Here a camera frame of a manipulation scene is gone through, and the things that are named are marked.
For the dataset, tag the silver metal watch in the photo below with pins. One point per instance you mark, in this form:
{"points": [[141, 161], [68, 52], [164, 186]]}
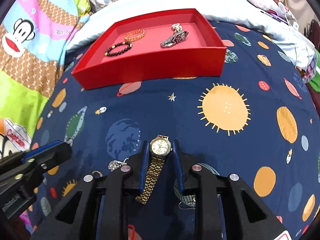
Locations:
{"points": [[176, 38]]}

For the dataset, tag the gold metal watch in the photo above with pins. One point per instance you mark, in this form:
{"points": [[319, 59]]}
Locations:
{"points": [[154, 157]]}

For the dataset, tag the pink white plush toy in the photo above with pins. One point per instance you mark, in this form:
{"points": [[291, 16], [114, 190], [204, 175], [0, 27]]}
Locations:
{"points": [[277, 8]]}

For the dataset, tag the red jewelry tray box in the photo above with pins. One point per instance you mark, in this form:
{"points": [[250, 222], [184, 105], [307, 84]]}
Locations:
{"points": [[112, 61]]}

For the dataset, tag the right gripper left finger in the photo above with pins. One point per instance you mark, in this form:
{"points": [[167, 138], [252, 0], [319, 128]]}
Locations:
{"points": [[96, 207]]}

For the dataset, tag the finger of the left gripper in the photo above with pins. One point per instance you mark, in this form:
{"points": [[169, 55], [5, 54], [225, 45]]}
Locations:
{"points": [[38, 165], [22, 157]]}

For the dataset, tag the colourful monkey cartoon blanket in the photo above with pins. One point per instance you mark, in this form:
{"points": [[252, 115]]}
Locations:
{"points": [[34, 38]]}

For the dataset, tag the green cloth item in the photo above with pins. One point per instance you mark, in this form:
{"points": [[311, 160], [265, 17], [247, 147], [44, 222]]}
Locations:
{"points": [[315, 81]]}

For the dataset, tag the navy space print sheet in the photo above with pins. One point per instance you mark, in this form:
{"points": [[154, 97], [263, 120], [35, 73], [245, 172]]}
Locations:
{"points": [[258, 120]]}

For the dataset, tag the gold cuff bangle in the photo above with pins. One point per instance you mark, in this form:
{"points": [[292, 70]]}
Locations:
{"points": [[134, 35]]}

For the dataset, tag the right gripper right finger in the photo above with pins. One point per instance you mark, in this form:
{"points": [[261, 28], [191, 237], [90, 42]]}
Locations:
{"points": [[225, 207]]}

